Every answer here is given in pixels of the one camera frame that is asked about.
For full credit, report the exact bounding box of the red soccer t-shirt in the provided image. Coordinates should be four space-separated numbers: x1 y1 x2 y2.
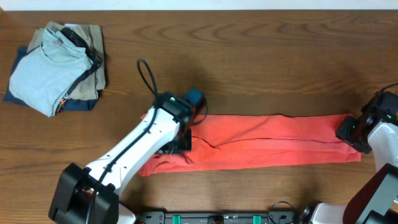
138 114 361 176

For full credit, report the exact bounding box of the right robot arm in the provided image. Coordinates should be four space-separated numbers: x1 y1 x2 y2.
309 117 397 224

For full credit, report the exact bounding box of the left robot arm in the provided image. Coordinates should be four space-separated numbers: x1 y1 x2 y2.
49 93 197 223

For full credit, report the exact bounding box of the folded navy garment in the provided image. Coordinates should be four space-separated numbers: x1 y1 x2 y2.
3 46 98 111

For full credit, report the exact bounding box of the folded khaki garment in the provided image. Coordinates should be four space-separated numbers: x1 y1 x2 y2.
45 22 106 100

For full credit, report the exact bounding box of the folded black jacket orange trim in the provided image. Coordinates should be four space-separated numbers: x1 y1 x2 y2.
55 27 103 113

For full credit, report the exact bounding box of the folded light grey shirt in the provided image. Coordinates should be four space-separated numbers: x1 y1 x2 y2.
9 29 92 117

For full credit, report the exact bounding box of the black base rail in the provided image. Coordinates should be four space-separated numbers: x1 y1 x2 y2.
136 201 313 224

